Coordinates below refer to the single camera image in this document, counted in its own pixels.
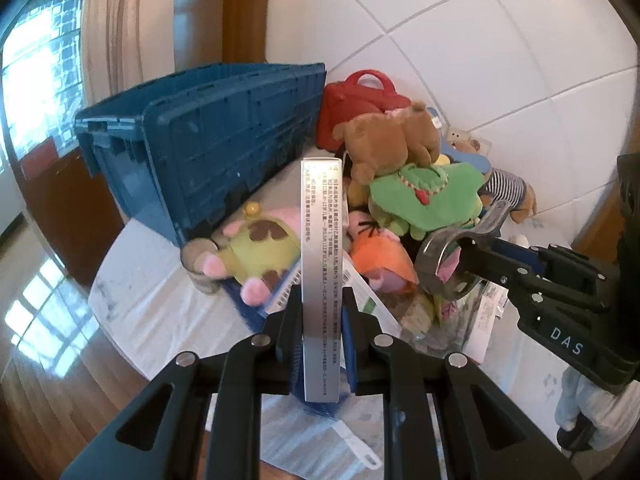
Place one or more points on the green frog plush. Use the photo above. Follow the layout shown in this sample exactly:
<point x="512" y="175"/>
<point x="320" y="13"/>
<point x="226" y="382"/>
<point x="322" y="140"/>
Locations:
<point x="416" y="201"/>

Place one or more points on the yellow plastic toy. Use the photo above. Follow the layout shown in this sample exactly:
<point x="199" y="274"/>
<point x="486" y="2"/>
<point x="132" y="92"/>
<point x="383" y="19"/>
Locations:
<point x="252" y="210"/>

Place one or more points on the blue plastic storage crate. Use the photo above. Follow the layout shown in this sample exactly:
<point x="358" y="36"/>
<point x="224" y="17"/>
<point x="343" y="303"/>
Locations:
<point x="182" y="152"/>

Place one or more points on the orange plush toy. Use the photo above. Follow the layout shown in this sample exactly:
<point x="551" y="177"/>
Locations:
<point x="378" y="255"/>

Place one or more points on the white beige curtain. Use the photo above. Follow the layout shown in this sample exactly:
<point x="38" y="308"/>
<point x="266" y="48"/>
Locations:
<point x="124" y="43"/>

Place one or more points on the tall white medicine box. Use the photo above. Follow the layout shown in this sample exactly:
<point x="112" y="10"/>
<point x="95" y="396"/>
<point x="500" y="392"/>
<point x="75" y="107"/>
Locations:
<point x="321" y="275"/>

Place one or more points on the striped shirt dog plush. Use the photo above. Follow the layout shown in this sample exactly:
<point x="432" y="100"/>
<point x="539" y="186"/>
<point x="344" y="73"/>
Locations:
<point x="499" y="184"/>

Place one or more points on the pink starfish plush green shorts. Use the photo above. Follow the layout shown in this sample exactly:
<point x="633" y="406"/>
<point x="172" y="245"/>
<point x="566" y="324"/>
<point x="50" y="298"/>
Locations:
<point x="259" y="253"/>

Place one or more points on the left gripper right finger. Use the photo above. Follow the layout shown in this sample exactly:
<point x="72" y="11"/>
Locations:
<point x="442" y="418"/>

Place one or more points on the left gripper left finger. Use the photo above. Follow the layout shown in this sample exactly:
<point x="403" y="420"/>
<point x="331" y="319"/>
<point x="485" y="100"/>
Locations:
<point x="199" y="417"/>

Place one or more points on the red handbag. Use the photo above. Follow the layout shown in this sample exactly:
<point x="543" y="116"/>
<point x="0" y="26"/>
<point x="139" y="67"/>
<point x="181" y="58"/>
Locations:
<point x="362" y="92"/>

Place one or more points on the brown teddy bear plush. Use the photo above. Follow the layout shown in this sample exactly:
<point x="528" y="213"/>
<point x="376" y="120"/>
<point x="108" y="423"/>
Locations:
<point x="379" y="144"/>

